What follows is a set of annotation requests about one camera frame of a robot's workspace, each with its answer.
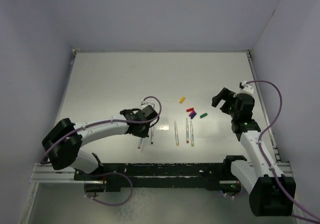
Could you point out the aluminium extrusion rail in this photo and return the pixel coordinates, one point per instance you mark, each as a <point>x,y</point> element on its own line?
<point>46,174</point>

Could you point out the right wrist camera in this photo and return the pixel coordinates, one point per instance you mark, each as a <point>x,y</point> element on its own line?
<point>245,88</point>

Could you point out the magenta-end marker pen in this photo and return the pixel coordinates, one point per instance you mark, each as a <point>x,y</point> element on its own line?
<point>140,143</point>

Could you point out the yellow-end marker pen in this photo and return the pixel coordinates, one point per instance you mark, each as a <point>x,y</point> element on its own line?
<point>176,133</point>

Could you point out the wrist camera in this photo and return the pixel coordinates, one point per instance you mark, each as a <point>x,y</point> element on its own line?
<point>245,88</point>
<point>145,103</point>

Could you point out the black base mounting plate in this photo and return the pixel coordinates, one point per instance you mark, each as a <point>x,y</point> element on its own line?
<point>114,176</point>

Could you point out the red pen cap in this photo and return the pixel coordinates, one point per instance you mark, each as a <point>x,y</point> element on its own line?
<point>190,109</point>

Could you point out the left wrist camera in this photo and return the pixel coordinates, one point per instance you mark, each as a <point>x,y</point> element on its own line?
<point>145,103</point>

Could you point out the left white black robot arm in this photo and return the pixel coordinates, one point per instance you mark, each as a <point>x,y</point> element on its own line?
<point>64,142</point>

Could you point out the green-end marker pen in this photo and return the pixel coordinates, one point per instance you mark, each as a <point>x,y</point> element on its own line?
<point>192,134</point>

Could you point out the red-end marker pen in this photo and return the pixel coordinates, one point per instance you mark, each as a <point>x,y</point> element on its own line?
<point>187,130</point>

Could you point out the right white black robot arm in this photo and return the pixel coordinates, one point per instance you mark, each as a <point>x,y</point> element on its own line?
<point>268,188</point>

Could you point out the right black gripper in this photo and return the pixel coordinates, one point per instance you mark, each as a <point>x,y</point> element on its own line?
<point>228,97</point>

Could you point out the blue-end marker pen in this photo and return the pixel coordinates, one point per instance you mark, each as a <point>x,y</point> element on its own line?
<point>152,136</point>

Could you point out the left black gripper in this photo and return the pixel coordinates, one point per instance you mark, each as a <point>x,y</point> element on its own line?
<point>144,134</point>

